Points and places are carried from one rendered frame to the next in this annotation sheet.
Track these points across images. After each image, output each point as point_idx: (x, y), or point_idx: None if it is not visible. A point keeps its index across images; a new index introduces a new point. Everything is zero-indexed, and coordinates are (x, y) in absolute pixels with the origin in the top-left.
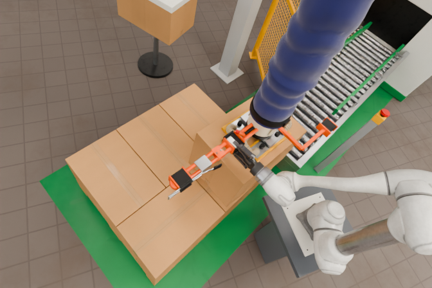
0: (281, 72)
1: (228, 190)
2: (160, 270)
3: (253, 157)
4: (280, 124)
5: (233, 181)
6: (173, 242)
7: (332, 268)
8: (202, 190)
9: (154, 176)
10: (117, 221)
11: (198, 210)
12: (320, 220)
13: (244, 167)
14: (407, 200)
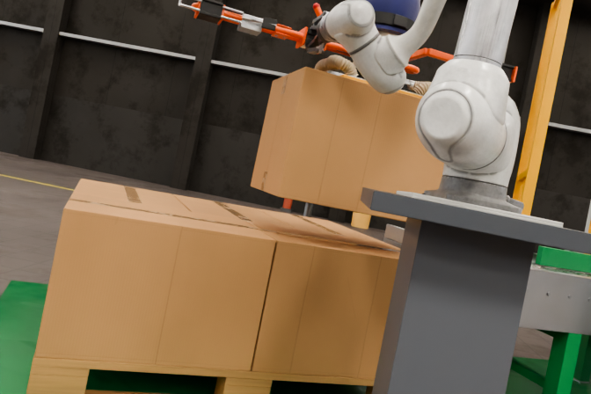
0: None
1: (287, 131)
2: (83, 209)
3: (326, 11)
4: (387, 14)
5: (295, 89)
6: (143, 215)
7: (439, 86)
8: (251, 227)
9: (184, 207)
10: (81, 193)
11: (223, 226)
12: None
13: (315, 50)
14: None
